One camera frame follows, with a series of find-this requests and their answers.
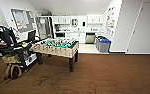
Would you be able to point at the large printed wall chart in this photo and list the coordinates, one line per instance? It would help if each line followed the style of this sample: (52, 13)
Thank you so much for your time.
(110, 21)

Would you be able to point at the brown cardboard box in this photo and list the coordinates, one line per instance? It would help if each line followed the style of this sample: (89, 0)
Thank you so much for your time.
(9, 59)

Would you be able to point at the grey bulletin board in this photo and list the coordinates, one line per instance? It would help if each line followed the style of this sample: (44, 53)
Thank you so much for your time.
(21, 20)

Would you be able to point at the steel refrigerator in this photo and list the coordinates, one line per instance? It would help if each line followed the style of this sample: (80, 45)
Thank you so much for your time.
(44, 26)

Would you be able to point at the brown backpack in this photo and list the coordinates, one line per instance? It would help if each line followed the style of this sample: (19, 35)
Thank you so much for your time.
(14, 71)

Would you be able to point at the black wheeled cart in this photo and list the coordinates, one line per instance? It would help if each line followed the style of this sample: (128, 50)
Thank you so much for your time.
(28, 55)

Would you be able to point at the blue lidded trash bin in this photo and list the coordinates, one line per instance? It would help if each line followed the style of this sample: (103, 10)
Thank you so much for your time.
(104, 46)

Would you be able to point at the green lidded trash bin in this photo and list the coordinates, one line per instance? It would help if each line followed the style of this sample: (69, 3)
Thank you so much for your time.
(99, 39)

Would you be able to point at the green recycling bins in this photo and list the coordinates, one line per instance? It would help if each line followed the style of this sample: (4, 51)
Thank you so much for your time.
(97, 38)

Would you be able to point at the black soap dispenser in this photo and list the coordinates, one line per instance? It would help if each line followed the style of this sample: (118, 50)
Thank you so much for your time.
(83, 23)

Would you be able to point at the white room door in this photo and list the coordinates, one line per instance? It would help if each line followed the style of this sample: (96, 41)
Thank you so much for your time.
(144, 28)

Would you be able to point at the wooden foosball table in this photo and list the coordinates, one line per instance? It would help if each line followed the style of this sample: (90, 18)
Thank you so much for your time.
(57, 50)

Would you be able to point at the steel paper towel dispenser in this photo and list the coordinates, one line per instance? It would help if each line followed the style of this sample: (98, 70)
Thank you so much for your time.
(75, 22)

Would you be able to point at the stainless steel dishwasher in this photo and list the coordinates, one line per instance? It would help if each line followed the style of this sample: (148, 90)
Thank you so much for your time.
(90, 38)

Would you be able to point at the small yellow green ball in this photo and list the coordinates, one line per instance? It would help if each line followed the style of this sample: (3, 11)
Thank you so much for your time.
(23, 43)

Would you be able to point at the black built-in microwave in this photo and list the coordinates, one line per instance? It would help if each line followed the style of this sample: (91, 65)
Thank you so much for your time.
(60, 34)

